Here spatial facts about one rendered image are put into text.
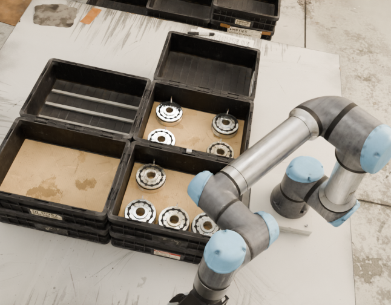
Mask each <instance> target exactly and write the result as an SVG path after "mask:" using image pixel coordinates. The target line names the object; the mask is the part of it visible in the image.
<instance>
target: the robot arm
mask: <svg viewBox="0 0 391 305"><path fill-rule="evenodd" d="M319 136H320V137H323V138H324V139H325V140H327V141H328V142H329V143H330V144H331V145H333V146H334V147H335V158H336V160H337V161H336V162H335V165H334V168H333V170H332V172H331V175H330V177H329V178H328V176H326V175H325V174H324V168H323V165H322V163H321V162H320V161H319V160H317V159H316V158H313V157H310V156H298V157H296V158H294V159H293V160H291V162H290V164H289V165H288V166H287V168H286V172H285V174H284V176H283V179H282V181H281V182H280V183H279V184H278V185H276V186H275V187H274V189H273V190H272V192H271V195H270V202H271V205H272V207H273V209H274V210H275V211H276V212H277V213H278V214H280V215H281V216H283V217H285V218H290V219H297V218H301V217H303V216H304V215H306V213H307V212H308V210H309V208H310V207H311V208H312V209H313V210H315V211H316V212H317V213H318V214H320V215H321V216H322V217H323V218H324V219H325V220H326V221H327V222H328V223H330V224H331V225H332V226H334V227H339V226H341V225H342V224H343V223H344V222H345V221H346V220H347V219H348V218H349V217H350V216H351V215H352V214H353V213H354V212H355V211H356V210H357V209H358V208H359V207H360V203H359V202H358V200H357V199H356V190H357V189H358V187H359V185H360V183H361V182H362V180H363V178H364V176H365V175H366V173H369V174H376V173H377V172H379V171H380V170H381V169H382V168H383V167H384V166H385V165H386V164H387V163H388V161H389V160H390V159H391V127H390V126H388V125H386V124H383V123H382V122H381V121H379V120H378V119H377V118H375V117H373V116H372V115H371V114H369V113H368V112H367V111H365V110H364V109H362V108H361V107H359V106H358V105H357V104H355V103H354V102H352V101H351V100H349V99H347V98H345V97H341V96H321V97H316V98H313V99H310V100H307V101H305V102H303V103H301V104H299V105H298V106H296V107H295V108H294V109H293V110H291V111H290V113H289V117H288V118H287V119H286V120H285V121H284V122H282V123H281V124H279V126H277V127H276V128H274V129H273V130H272V131H271V132H269V133H268V134H267V135H265V136H264V137H263V138H262V139H260V140H259V141H258V142H257V143H255V144H254V145H252V146H251V147H250V148H249V149H247V150H246V151H245V152H244V153H243V154H241V155H240V156H238V157H237V158H236V159H235V160H233V161H232V162H231V163H230V164H228V165H227V166H226V167H224V168H223V169H222V170H221V171H219V172H218V173H217V174H215V175H214V174H213V173H210V172H209V171H203V172H200V173H198V174H197V175H196V176H195V177H194V178H193V179H192V180H191V182H190V183H189V185H188V189H187V193H188V195H189V196H190V197H191V199H192V200H193V202H194V203H195V204H196V205H197V207H199V208H200V209H201V210H202V211H203V212H204V213H205V214H206V215H207V216H208V217H209V218H210V219H211V220H212V221H213V222H214V223H215V224H216V225H217V226H218V227H219V228H220V229H221V230H220V231H217V232H215V233H214V234H213V235H212V236H211V238H210V240H209V241H208V242H207V244H206V246H205V250H204V254H203V257H202V260H201V262H200V263H199V264H198V267H199V268H198V270H197V273H196V275H195V278H194V283H193V289H192V290H191V291H190V292H185V293H184V294H182V293H180V294H177V295H176V296H174V297H173V298H172V299H171V300H170V301H169V302H168V303H167V305H226V303H227V302H228V300H229V297H228V296H227V295H226V293H227V291H228V289H229V287H230V285H231V283H232V281H233V279H234V277H235V275H236V273H237V272H238V271H239V270H240V269H242V268H243V267H244V266H246V265H247V264H248V263H249V262H250V261H251V260H253V259H254V258H255V257H256V256H258V255H259V254H260V253H262V252H263V251H265V250H267V249H268V248H269V246H270V245H271V244H272V243H273V242H274V241H275V240H276V239H277V238H278V236H279V227H278V223H277V221H276V220H275V218H273V216H271V214H269V213H266V212H264V211H258V212H255V213H252V212H251V211H250V210H249V209H248V208H247V207H246V206H245V205H244V204H243V203H242V202H241V201H240V200H239V199H238V198H239V197H240V196H241V195H242V194H243V193H244V192H246V191H247V190H248V189H249V188H250V187H252V186H253V185H254V184H256V183H257V182H258V181H259V180H260V179H262V178H263V177H264V176H265V175H266V174H267V173H269V172H270V171H271V170H273V169H274V168H275V167H276V166H277V165H279V164H280V163H281V162H282V161H283V160H284V159H286V158H287V157H288V156H290V155H291V154H292V153H293V152H294V151H296V150H297V149H298V148H299V147H300V146H301V145H303V144H304V143H305V142H307V141H313V140H315V139H317V138H318V137H319ZM224 297H225V300H224V301H223V302H222V298H224Z"/></svg>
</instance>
